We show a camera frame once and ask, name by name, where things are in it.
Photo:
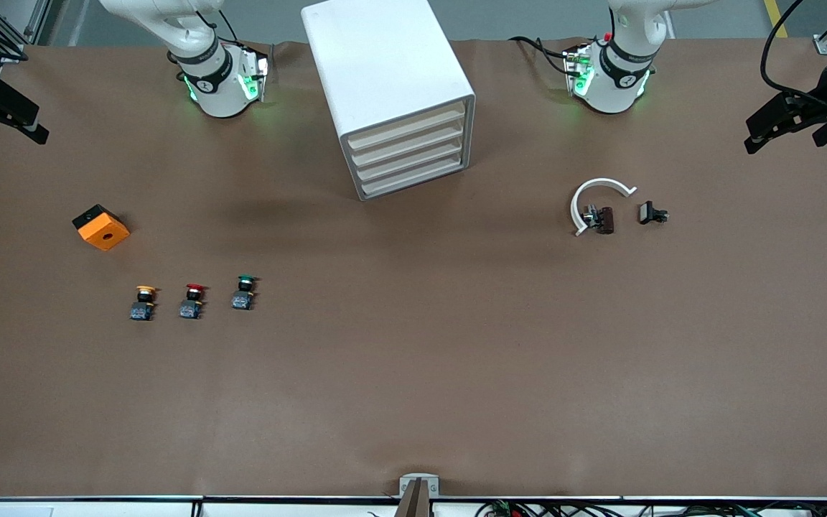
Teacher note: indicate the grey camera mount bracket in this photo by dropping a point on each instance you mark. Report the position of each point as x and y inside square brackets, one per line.
[413, 502]

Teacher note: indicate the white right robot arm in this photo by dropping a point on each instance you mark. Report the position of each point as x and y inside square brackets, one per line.
[220, 93]

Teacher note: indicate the orange black button enclosure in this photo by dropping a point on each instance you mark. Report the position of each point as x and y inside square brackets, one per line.
[105, 233]

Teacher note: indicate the white table edge rail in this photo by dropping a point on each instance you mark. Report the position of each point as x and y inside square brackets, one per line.
[97, 508]

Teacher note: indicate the green push button switch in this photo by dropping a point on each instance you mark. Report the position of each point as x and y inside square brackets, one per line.
[242, 301]

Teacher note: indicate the brown small electrical component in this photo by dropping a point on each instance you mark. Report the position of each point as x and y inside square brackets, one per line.
[606, 219]

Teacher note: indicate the black small switch component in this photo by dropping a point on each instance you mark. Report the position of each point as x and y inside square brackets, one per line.
[647, 212]

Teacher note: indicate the yellow push button switch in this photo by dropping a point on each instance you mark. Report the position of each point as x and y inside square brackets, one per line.
[142, 311]

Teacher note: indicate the red push button switch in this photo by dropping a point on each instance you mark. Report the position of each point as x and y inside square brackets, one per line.
[189, 309]

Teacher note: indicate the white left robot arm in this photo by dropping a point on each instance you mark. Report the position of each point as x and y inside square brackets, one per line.
[611, 90]

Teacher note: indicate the brown table cover sheet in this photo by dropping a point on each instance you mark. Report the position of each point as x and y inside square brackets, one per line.
[413, 359]

